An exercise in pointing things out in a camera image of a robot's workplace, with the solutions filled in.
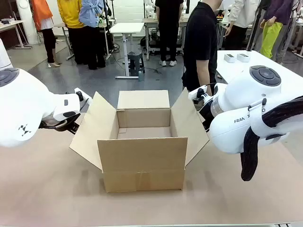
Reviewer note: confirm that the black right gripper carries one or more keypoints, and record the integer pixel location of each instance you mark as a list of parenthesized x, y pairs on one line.
[(205, 116)]

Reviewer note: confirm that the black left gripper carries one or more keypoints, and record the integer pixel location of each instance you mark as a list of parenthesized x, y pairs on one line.
[(67, 126)]

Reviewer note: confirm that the brown cardboard box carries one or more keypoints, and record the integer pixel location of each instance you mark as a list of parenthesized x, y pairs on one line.
[(142, 160)]

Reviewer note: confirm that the person's right forearm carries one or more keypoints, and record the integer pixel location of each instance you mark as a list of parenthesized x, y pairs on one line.
[(204, 73)]

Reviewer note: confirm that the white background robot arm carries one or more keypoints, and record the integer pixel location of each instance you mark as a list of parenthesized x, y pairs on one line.
[(149, 9)]

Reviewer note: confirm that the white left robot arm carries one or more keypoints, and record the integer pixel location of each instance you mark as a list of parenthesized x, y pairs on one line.
[(23, 101)]

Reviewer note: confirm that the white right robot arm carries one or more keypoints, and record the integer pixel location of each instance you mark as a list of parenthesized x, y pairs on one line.
[(236, 99)]

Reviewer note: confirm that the small white box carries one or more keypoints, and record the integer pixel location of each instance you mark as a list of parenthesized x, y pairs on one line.
[(243, 57), (229, 58)]

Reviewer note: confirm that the person in black shirt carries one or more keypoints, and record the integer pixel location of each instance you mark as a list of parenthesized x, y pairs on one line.
[(201, 35)]

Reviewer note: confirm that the dark plastic stool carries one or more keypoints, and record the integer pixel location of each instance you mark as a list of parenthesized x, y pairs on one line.
[(136, 59)]

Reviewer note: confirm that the black stand pole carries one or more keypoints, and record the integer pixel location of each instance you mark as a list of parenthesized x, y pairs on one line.
[(254, 30)]

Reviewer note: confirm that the background person in black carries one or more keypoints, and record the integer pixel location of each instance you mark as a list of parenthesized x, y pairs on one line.
[(169, 23)]

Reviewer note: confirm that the white desk with thin legs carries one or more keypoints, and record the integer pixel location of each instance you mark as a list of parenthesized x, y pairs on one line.
[(59, 25)]

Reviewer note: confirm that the person in lime trousers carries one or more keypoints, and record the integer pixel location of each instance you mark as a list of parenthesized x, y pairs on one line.
[(271, 35)]

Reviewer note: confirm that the grey background table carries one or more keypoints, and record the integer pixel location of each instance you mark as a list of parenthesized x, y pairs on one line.
[(151, 21)]

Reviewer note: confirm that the person in white jacket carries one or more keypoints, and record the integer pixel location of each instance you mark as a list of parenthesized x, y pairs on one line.
[(241, 11)]

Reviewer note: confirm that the person in yellow top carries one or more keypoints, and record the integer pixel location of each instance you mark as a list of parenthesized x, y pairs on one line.
[(69, 14)]

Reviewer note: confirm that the person in grey trousers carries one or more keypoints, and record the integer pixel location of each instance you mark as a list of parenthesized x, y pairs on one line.
[(287, 35)]

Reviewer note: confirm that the person in orange top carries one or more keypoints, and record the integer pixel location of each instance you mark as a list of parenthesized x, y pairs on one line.
[(41, 14)]

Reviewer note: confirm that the white height-adjustable desk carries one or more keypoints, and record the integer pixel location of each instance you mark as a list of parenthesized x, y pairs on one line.
[(127, 27)]

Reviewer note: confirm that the person in blue shirt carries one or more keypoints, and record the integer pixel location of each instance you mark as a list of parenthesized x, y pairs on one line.
[(91, 11)]

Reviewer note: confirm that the light wooden background table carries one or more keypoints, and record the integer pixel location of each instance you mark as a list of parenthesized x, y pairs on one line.
[(9, 23)]

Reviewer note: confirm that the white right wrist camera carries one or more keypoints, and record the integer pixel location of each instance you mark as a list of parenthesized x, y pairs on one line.
[(196, 92)]

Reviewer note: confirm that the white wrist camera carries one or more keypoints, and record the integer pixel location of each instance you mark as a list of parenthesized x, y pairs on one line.
[(79, 94), (196, 92)]

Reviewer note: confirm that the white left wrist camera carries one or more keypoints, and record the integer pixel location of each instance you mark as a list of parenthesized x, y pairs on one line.
[(79, 94)]

